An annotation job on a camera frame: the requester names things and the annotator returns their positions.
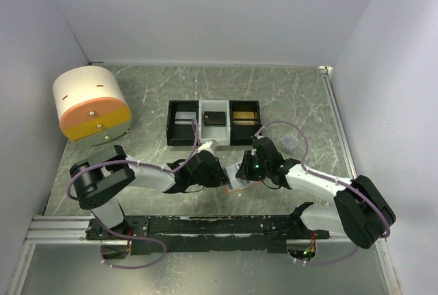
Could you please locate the black credit card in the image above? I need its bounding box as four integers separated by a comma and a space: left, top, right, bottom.
203, 111, 227, 127

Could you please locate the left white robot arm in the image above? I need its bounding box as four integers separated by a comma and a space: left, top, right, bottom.
67, 145, 229, 240

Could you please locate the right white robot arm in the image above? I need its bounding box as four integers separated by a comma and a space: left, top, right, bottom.
235, 137, 396, 249

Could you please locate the gold card in tray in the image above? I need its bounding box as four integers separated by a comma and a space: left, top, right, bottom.
233, 111, 259, 126

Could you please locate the small clear plastic cup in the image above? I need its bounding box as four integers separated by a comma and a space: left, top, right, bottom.
281, 134, 298, 154

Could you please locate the black white three-compartment tray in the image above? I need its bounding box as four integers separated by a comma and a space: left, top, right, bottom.
166, 100, 262, 146

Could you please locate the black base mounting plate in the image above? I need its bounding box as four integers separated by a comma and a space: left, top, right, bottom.
85, 215, 331, 254

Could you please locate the white orange drawer cabinet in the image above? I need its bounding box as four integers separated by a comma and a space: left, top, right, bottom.
52, 66, 132, 146

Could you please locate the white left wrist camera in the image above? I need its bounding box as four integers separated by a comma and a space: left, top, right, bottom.
197, 140, 218, 155

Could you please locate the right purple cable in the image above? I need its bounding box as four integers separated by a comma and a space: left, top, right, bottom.
253, 120, 391, 266

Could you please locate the white aluminium corner rail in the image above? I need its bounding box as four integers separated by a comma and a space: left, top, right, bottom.
318, 66, 357, 177

